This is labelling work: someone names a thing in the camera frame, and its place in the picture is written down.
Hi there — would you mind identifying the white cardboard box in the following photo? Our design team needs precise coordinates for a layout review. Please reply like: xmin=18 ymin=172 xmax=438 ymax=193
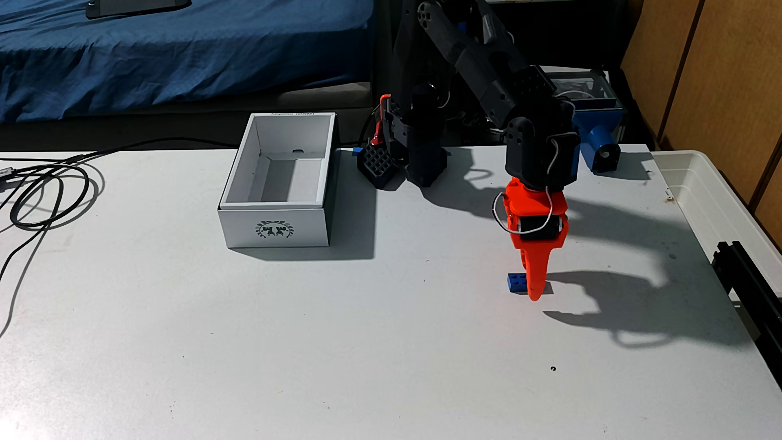
xmin=218 ymin=112 xmax=338 ymax=249

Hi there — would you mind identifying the white plastic bin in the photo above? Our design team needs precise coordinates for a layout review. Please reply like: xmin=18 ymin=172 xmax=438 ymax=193
xmin=650 ymin=150 xmax=782 ymax=306

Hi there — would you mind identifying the black aluminium extrusion bar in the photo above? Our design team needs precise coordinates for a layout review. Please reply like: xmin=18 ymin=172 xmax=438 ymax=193
xmin=710 ymin=241 xmax=782 ymax=389

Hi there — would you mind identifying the wooden cabinet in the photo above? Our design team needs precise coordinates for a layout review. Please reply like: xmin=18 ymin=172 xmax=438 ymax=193
xmin=620 ymin=0 xmax=782 ymax=251

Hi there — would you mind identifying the grey bed base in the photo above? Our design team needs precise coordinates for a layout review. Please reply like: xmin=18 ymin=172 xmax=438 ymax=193
xmin=0 ymin=82 xmax=375 ymax=154

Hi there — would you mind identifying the blue bed sheet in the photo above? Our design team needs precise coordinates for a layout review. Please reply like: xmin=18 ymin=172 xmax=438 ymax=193
xmin=0 ymin=0 xmax=375 ymax=125

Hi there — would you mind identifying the blue printed camera mount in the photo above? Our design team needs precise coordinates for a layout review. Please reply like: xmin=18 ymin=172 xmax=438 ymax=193
xmin=573 ymin=101 xmax=625 ymax=174

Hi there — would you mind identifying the clear enclosure with black frame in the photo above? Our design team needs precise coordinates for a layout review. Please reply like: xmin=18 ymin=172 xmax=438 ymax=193
xmin=543 ymin=66 xmax=618 ymax=112

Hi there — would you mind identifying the black coiled cable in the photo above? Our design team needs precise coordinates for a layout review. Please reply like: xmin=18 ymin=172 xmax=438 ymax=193
xmin=0 ymin=137 xmax=239 ymax=232

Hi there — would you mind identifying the thin black cable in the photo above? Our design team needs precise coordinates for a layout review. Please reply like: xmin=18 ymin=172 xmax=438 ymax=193
xmin=0 ymin=177 xmax=66 ymax=337

